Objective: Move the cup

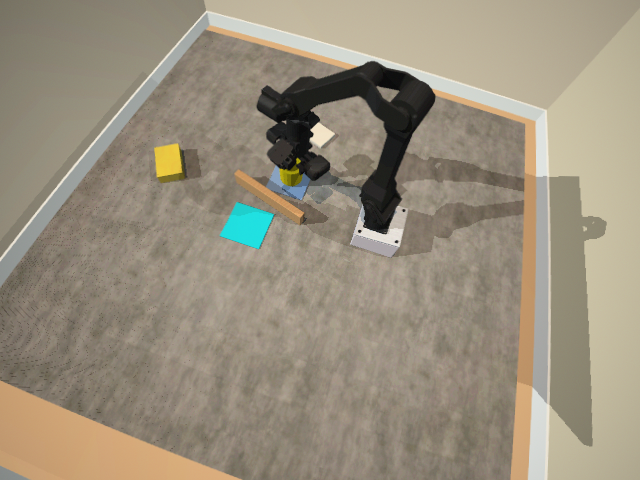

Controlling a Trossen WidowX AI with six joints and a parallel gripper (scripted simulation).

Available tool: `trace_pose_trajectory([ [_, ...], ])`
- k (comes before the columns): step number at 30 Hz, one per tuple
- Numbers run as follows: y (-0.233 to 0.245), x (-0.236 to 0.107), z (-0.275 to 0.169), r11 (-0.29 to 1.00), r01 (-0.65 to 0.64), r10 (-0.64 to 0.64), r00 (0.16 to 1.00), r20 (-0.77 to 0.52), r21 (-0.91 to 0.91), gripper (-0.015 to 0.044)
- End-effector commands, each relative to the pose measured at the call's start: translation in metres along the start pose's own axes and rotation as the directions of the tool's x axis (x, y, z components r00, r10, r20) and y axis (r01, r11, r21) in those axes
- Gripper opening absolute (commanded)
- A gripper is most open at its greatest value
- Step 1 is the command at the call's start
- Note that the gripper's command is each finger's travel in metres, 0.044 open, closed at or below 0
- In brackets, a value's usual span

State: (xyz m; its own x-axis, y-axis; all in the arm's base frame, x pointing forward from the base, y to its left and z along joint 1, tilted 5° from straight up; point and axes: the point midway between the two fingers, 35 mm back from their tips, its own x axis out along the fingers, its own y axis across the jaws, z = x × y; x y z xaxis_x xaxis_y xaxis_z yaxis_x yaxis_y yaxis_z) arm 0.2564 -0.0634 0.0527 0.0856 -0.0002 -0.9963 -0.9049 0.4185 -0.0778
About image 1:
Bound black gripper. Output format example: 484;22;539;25
266;122;330;181

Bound yellow cup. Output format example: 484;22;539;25
279;158;303;186

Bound cream flat square tile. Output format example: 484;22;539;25
310;123;335;148

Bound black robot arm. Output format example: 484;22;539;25
257;61;436;235

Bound yellow block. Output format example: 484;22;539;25
154;143;186;183

